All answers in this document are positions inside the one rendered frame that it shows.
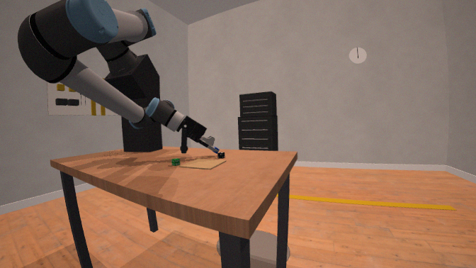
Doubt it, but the tan mat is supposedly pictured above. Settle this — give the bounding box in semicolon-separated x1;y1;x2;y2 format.
178;159;226;169

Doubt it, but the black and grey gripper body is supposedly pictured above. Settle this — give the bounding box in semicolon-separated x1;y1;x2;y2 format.
176;116;207;142

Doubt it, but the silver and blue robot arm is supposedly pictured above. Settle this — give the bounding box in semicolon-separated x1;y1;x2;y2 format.
18;0;184;132

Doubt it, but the green die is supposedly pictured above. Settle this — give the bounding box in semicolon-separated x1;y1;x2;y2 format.
171;158;180;166

